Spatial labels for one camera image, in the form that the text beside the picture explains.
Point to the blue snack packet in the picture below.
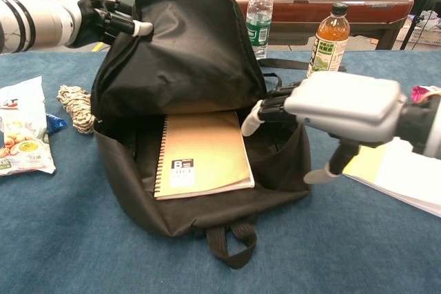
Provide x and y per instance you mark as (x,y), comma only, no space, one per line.
(55,123)

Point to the black fabric backpack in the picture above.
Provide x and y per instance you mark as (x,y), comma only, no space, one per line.
(193,56)

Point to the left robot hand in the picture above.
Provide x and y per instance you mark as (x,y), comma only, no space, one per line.
(93,18)

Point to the clear water bottle green label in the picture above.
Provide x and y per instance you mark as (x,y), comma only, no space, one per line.
(260,15)

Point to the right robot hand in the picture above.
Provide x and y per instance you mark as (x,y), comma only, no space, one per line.
(344,104)

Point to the white and yellow book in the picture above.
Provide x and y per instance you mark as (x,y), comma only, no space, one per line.
(406,177)

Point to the white plastic basket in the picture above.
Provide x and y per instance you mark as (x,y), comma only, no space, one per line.
(425,34)

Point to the pink snack packet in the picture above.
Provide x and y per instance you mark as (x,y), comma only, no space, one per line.
(418,94)

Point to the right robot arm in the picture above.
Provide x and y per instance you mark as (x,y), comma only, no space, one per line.
(423,125)

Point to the blue carpet table cover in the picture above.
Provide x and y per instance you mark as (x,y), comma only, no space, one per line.
(344,256)

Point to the white nut snack bag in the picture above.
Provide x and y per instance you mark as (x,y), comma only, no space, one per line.
(24,128)

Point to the kraft spiral notebook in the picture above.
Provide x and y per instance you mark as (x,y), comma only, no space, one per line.
(203,156)

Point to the black tripod leg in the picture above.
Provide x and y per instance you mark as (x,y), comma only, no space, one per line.
(420,8)

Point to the amber tea bottle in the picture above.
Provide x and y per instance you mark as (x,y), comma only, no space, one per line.
(329,49)

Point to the wooden mahjong table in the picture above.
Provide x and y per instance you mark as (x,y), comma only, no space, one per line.
(310,8)

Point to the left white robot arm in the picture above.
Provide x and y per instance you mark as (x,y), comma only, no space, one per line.
(31,23)

